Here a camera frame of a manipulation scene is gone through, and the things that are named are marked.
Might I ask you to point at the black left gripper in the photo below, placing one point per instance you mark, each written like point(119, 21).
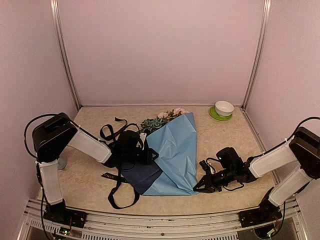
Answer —
point(147, 159)

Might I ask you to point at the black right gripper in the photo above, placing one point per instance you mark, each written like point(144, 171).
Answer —
point(206, 180)

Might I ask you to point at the blue wrapping paper sheet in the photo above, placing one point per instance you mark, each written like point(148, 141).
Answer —
point(174, 172)

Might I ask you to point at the fake flower bunch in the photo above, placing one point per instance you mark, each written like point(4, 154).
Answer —
point(151, 125)

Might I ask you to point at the black printed ribbon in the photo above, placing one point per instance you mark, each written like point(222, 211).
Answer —
point(107, 130)

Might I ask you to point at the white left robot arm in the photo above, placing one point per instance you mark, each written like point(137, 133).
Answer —
point(50, 139)

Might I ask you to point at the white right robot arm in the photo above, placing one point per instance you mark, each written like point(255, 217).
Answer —
point(303, 147)

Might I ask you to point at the green plastic saucer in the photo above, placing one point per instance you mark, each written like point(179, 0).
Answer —
point(215, 115)

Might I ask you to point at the white ceramic bowl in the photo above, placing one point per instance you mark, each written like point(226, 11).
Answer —
point(224, 108)

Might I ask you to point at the white blue paper cup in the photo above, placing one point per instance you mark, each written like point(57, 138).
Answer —
point(62, 163)

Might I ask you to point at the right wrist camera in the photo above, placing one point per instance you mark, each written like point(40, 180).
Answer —
point(207, 167)

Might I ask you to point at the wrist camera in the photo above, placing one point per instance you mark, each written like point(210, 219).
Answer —
point(207, 167)
point(141, 141)

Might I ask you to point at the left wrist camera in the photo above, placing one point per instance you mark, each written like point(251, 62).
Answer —
point(141, 141)

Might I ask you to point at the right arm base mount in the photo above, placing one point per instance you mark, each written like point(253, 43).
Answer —
point(264, 213)

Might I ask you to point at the aluminium table frame rail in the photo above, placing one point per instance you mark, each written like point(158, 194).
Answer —
point(101, 225)

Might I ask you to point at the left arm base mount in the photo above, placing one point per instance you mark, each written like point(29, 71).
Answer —
point(58, 213)

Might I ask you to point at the left corner metal post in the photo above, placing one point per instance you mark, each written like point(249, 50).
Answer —
point(54, 5)

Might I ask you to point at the corner metal post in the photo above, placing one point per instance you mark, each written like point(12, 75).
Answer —
point(258, 54)
point(54, 5)

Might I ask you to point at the right corner metal post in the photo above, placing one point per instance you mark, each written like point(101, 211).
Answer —
point(258, 54)

